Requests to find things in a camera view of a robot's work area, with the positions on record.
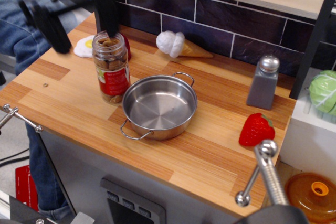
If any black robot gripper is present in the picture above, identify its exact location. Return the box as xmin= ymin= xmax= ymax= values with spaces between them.
xmin=18 ymin=0 xmax=120 ymax=54

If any clear almond jar red label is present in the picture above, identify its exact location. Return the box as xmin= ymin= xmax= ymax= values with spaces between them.
xmin=92 ymin=31 xmax=131 ymax=104

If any stainless steel pot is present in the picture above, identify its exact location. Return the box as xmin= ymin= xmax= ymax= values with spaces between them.
xmin=120 ymin=72 xmax=198 ymax=141

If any orange pot lid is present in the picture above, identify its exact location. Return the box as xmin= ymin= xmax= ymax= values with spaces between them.
xmin=285 ymin=173 xmax=335 ymax=223

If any toy fried egg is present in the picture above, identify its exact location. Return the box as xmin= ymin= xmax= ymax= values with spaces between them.
xmin=74 ymin=35 xmax=94 ymax=58

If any toy ice cream cone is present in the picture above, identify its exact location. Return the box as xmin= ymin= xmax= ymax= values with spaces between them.
xmin=156 ymin=30 xmax=213 ymax=58

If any red box on floor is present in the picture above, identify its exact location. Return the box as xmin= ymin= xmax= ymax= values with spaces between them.
xmin=15 ymin=165 xmax=38 ymax=211

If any grey shaker silver cap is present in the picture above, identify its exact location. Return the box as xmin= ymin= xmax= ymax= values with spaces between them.
xmin=246 ymin=55 xmax=280 ymax=110

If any grey oven control panel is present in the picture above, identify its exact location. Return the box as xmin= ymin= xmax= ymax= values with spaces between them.
xmin=100 ymin=178 xmax=166 ymax=224

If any red toy strawberry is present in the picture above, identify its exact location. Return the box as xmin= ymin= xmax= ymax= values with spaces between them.
xmin=238 ymin=113 xmax=275 ymax=146

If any green toy cabbage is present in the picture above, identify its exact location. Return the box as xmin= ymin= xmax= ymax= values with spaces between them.
xmin=309 ymin=70 xmax=335 ymax=116

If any black cable on floor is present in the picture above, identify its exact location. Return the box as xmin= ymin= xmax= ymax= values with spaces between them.
xmin=0 ymin=147 xmax=30 ymax=167

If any black upright post right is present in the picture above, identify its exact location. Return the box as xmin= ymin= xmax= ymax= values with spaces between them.
xmin=289 ymin=0 xmax=335 ymax=100

